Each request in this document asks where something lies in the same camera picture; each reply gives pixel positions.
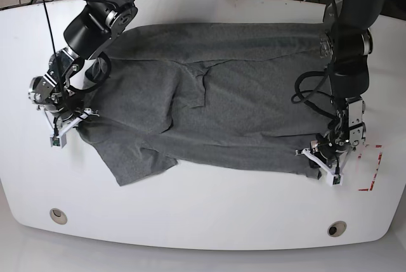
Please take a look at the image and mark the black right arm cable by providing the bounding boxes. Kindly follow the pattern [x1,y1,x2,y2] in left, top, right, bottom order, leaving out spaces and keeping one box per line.
[34,0,112,108]

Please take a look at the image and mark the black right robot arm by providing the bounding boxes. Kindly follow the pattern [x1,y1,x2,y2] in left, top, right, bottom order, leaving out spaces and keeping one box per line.
[29,0,138,146]

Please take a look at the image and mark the right table cable grommet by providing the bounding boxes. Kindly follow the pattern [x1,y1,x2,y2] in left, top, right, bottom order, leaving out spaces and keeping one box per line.
[327,221,347,238]

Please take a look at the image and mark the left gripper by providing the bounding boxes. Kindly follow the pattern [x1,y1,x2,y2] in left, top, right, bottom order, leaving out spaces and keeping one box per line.
[295,140,360,177]

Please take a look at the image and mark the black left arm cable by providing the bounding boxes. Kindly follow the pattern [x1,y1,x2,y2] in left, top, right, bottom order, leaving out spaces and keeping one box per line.
[291,0,343,120]

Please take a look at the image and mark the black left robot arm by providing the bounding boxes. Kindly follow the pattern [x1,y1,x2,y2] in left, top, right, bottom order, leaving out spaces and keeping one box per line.
[291,0,385,186]

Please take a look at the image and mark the table cable grommet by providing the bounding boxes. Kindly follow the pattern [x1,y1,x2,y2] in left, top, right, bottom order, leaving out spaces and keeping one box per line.
[49,209,68,225]
[327,221,347,238]

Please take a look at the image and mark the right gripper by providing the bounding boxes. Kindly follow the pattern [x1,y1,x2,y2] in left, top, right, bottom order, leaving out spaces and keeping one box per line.
[43,107,100,138]

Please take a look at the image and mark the red tape rectangle marking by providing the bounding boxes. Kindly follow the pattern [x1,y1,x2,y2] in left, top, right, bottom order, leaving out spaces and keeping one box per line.
[356,145,383,191]

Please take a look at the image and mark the left table cable grommet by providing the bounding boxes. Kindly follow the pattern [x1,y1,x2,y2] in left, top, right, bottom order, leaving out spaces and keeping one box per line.
[49,209,68,225]

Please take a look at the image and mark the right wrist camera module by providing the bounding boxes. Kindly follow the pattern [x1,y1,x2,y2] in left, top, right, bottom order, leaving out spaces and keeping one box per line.
[50,134,67,148]

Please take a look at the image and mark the grey t-shirt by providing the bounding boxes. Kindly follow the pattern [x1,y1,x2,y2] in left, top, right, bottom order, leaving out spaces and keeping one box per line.
[77,23,329,186]

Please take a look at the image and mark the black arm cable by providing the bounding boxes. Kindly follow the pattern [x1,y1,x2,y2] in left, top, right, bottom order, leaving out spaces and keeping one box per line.
[291,0,343,120]
[34,0,112,108]

